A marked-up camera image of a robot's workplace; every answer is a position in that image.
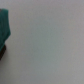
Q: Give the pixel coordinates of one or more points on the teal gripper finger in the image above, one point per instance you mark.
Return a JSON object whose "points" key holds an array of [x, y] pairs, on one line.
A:
{"points": [[4, 30]]}

